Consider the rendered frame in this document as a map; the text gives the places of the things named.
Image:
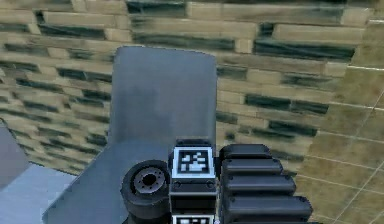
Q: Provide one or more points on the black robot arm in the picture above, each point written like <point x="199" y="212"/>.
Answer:
<point x="256" y="186"/>

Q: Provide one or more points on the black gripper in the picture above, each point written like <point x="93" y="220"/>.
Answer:
<point x="146" y="190"/>

